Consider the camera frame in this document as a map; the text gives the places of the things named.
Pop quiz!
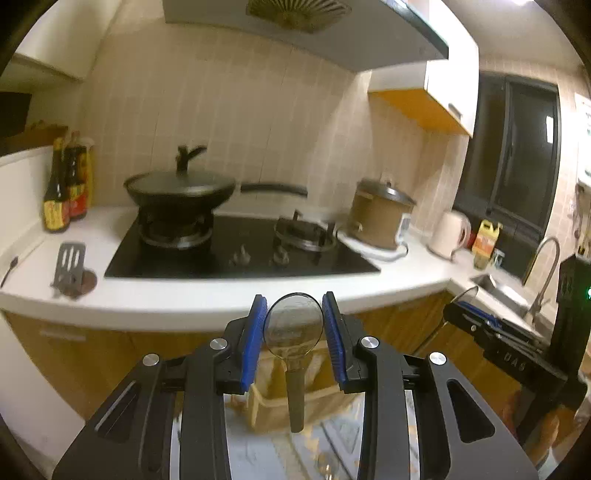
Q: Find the white orange wall cabinet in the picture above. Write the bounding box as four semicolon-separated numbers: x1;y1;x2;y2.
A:
369;24;479;137

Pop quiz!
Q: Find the light blue patterned tablecloth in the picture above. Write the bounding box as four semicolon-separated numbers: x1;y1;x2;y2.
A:
170;396;422;480

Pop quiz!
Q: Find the dark soy sauce bottle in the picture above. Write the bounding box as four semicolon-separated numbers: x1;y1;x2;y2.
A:
43;137;70;233

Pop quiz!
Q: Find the black wok with lid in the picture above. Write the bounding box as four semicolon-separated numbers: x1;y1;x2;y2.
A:
123;145;308;217

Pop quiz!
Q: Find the grey range hood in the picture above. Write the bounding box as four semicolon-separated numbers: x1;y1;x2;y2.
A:
162;0;449;72

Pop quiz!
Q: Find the dark sauce bottle red label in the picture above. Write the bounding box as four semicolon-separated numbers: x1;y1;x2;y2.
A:
64;131;87;221

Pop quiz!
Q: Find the brown rice cooker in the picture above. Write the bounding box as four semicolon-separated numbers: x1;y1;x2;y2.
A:
346;178;417;251

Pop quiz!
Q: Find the black gas stove top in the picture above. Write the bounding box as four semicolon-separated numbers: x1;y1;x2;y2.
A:
105;211;379;280

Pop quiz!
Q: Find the person's right hand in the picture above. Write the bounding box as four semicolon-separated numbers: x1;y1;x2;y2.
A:
524;406;579;468

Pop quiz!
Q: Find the small black spoon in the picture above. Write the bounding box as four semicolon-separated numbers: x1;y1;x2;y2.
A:
0;256;19;288

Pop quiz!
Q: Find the dark window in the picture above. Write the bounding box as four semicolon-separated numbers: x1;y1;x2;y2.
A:
454;71;561;277

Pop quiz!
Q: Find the chrome sink faucet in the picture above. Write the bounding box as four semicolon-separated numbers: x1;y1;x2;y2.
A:
521;236;562;324

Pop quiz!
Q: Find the metal slotted spatula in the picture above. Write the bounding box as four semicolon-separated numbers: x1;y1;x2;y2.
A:
51;242;86;296

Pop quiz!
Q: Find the yellow plastic utensil basket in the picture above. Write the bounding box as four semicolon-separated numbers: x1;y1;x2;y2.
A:
245;341;360;434

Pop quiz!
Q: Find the pink electric kettle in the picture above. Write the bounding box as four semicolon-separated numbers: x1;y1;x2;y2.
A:
427;210;471;260

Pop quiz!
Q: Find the yellow bottle behind sauces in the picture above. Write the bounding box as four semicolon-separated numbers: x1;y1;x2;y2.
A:
83;137;95;208

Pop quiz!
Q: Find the yellow oil bottle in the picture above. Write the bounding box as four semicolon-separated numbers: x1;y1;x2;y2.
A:
472;219;503;270

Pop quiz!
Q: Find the clear plastic spoon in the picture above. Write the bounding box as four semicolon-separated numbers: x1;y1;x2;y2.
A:
263;292;324;433
317;451;339;480

